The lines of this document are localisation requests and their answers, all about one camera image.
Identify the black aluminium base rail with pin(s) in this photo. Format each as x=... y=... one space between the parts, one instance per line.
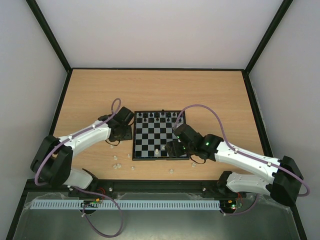
x=216 y=189

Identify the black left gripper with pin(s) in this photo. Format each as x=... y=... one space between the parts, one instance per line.
x=128 y=136

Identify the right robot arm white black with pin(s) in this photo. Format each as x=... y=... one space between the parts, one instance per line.
x=280 y=179

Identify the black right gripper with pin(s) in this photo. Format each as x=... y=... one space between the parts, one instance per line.
x=173 y=148

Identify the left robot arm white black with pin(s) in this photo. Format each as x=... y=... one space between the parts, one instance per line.
x=53 y=160

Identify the black white chessboard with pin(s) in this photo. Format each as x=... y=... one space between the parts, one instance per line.
x=147 y=137

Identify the white cable duct strip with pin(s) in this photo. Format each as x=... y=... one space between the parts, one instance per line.
x=72 y=204

